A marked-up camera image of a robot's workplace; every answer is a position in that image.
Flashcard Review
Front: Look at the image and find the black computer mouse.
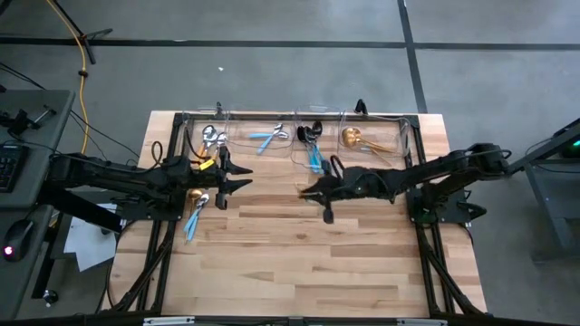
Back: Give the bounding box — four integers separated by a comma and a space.
2, 218, 35, 263

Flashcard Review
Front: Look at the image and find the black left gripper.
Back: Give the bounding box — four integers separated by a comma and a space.
180, 145, 254, 210

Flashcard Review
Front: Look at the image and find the black keyboard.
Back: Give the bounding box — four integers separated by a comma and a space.
0, 144, 29, 194

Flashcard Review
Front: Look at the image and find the black desk gadget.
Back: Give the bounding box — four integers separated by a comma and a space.
0, 104, 58, 137

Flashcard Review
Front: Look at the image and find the grey desk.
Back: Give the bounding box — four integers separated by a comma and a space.
0, 89, 76, 318

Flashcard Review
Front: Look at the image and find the dark grey metal cart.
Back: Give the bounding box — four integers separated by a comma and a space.
525, 117, 580, 264

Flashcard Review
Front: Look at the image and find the white paper sheet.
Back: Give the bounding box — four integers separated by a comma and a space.
63, 203, 126, 273

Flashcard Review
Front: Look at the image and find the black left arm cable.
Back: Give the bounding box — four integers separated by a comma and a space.
150, 140, 165, 168

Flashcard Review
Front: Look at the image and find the black tripod stand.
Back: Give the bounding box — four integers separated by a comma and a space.
49, 0, 114, 64

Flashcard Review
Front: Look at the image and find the silver metal bracket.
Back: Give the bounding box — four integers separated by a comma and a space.
142, 316, 196, 326
396, 318, 448, 326

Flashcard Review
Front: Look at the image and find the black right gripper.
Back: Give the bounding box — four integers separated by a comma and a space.
297, 167, 400, 225

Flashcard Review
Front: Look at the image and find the orange handled silver spoon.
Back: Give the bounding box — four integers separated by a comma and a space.
198, 131, 227, 172
194, 125, 218, 159

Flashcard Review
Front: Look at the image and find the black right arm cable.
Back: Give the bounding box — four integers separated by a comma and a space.
328, 154, 346, 180

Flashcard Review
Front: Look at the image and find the clear plastic bin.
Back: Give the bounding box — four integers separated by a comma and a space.
224, 108, 300, 159
292, 106, 345, 168
180, 108, 230, 176
339, 110, 413, 159

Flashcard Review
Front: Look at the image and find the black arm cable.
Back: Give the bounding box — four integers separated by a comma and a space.
328, 154, 346, 180
150, 140, 165, 168

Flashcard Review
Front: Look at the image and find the black support beam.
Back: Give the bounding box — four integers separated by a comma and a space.
38, 180, 123, 232

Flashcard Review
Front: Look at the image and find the yellow cable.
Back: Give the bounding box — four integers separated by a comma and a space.
44, 0, 92, 155

